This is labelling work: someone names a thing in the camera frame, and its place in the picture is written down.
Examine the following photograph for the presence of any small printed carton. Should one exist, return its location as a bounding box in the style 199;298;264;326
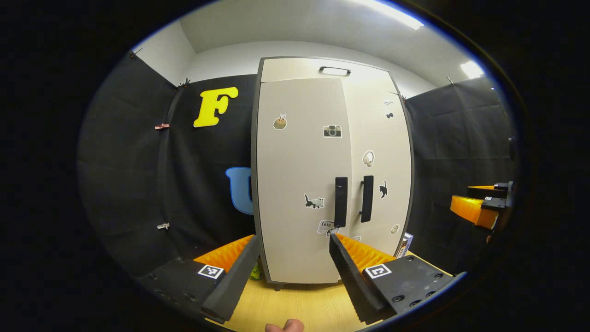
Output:
395;232;414;259

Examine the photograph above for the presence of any white shoe cabinet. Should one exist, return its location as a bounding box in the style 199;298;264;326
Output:
250;56;415;291

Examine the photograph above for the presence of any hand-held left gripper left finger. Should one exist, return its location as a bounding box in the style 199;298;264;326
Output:
138;234;262;323

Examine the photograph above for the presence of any ceiling light strip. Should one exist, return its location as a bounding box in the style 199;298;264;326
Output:
350;0;425;30
460;60;485;80

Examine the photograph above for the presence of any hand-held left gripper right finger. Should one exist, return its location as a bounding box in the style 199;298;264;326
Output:
329;233;461;325

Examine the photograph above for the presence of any white cabinet door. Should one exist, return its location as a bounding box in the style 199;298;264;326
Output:
256;77;353;284
341;74;413;259

